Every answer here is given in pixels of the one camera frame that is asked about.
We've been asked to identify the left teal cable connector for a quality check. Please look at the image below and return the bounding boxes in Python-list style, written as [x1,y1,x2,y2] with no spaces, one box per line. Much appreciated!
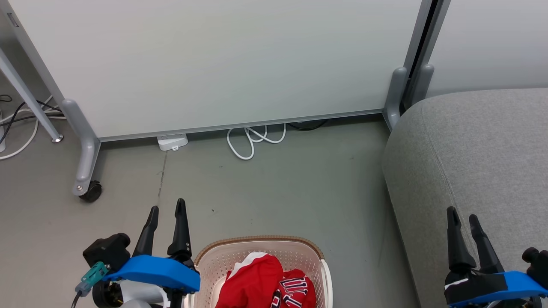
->
[76,261,110,297]

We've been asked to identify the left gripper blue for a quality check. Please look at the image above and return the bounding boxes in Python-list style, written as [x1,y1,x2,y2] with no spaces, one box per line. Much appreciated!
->
[102,198,201,294]

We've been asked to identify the long white floor cable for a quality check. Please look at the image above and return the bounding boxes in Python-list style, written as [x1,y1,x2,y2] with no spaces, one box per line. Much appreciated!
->
[0,96,66,161]

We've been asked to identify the plain red white-trimmed garment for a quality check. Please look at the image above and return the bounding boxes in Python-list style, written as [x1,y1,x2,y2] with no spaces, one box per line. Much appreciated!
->
[215,252,284,308]

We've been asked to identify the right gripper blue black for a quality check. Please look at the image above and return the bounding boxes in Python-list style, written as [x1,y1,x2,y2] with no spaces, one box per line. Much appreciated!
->
[444,206,548,308]

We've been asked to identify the black caster wheel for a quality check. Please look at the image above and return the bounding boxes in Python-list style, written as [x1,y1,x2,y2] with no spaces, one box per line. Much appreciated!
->
[79,180,103,203]

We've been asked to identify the beige perforated laundry basket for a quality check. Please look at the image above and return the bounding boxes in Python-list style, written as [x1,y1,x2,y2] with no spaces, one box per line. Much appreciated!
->
[188,235,334,308]

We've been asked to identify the grey slanted metal leg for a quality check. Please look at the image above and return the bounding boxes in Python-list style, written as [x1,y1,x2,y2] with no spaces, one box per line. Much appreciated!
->
[0,46,64,143]

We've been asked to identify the white power strip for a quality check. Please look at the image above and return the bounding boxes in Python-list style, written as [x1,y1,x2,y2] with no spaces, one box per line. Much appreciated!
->
[156,133,189,152]

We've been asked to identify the coiled white cable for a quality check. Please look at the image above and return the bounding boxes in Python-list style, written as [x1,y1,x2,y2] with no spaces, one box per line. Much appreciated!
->
[226,124,287,161]

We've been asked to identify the narrow white partition board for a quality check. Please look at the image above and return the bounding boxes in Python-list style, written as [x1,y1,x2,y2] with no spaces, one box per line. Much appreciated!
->
[402,0,548,115]

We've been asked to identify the wide white partition board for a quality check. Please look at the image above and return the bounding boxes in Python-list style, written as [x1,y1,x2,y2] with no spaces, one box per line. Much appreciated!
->
[0,0,434,197]

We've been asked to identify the grey fabric sofa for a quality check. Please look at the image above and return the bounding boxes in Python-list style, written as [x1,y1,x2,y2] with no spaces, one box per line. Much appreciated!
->
[382,88,548,308]

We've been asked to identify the red lettered basketball jersey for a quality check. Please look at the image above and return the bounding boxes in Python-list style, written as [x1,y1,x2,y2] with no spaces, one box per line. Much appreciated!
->
[270,268,318,308]

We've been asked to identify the tangled black floor cable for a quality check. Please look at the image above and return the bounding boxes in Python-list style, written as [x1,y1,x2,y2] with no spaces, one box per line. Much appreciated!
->
[0,94,65,146]

